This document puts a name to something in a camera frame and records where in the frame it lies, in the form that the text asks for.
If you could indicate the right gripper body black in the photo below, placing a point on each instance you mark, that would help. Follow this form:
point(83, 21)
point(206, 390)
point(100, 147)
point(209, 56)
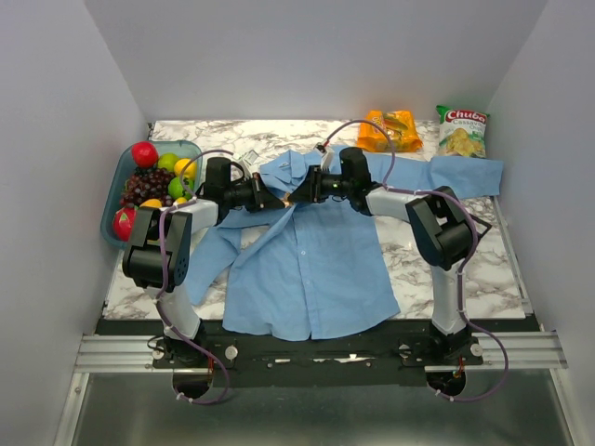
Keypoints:
point(324, 185)

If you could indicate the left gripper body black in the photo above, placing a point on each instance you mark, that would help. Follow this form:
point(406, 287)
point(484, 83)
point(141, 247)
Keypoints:
point(251, 193)

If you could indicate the light blue button shirt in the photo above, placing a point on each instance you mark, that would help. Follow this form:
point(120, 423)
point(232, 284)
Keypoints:
point(310, 271)

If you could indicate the black brooch box yellow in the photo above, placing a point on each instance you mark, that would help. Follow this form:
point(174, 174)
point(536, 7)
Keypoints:
point(482, 226)

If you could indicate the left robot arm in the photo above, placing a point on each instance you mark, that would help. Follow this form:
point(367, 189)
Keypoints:
point(157, 254)

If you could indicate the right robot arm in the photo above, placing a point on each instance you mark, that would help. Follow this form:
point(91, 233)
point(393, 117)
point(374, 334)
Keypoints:
point(444, 232)

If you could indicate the orange toy fruit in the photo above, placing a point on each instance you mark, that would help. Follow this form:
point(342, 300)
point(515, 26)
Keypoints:
point(186, 167)

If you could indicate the green toy lime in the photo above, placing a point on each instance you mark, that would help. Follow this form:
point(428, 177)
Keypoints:
point(180, 188)
point(167, 161)

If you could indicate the orange mango gummy bag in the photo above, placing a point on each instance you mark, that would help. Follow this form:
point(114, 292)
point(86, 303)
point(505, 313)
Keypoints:
point(399, 126)

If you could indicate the yellow toy lemon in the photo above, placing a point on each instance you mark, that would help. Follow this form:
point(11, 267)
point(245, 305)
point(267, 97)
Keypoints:
point(152, 203)

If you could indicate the dark toy grape bunch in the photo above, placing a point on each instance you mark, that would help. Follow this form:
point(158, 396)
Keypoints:
point(146, 184)

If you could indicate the red toy apple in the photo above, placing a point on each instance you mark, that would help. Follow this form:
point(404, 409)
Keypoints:
point(144, 154)

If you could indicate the pink toy dragon fruit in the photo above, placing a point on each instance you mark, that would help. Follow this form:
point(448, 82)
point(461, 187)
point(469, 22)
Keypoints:
point(123, 222)

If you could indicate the teal plastic fruit basin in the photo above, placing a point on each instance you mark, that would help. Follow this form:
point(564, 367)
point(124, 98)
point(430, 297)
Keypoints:
point(124, 169)

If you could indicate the green cassava chips bag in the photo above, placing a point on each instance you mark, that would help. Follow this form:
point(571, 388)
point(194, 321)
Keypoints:
point(461, 132)

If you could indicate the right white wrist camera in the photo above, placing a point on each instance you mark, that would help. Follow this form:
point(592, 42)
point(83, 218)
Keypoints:
point(327, 156)

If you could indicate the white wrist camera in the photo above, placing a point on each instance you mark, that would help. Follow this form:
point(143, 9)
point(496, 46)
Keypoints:
point(327, 156)
point(247, 162)

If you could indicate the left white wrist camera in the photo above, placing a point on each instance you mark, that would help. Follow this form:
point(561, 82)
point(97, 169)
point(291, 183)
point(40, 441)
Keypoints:
point(247, 162)

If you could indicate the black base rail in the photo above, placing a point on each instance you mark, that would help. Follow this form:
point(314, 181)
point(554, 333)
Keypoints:
point(404, 353)

